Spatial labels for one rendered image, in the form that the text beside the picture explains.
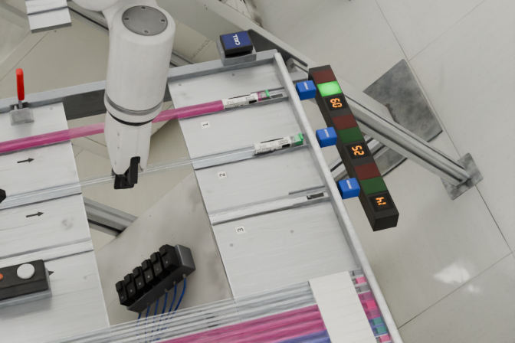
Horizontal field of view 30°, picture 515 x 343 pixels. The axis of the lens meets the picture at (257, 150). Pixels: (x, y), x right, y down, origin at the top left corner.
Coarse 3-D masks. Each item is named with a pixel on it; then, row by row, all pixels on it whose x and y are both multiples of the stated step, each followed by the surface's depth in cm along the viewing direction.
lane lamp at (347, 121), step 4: (336, 116) 162; (340, 116) 162; (344, 116) 162; (348, 116) 162; (352, 116) 162; (336, 120) 162; (340, 120) 162; (344, 120) 162; (348, 120) 162; (352, 120) 162; (336, 124) 161; (340, 124) 161; (344, 124) 161; (348, 124) 161; (352, 124) 161; (356, 124) 161; (336, 128) 161; (340, 128) 161; (344, 128) 161
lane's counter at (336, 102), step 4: (336, 96) 165; (340, 96) 165; (328, 100) 165; (332, 100) 165; (336, 100) 165; (340, 100) 165; (344, 100) 165; (328, 104) 164; (332, 104) 164; (336, 104) 164; (340, 104) 164; (344, 104) 164; (332, 108) 164; (336, 108) 164; (340, 108) 164
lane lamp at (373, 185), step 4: (364, 180) 154; (368, 180) 154; (372, 180) 154; (376, 180) 154; (380, 180) 154; (364, 184) 153; (368, 184) 153; (372, 184) 153; (376, 184) 153; (380, 184) 153; (384, 184) 153; (364, 188) 153; (368, 188) 153; (372, 188) 153; (376, 188) 153; (380, 188) 153; (384, 188) 153; (368, 192) 152; (372, 192) 152; (376, 192) 152
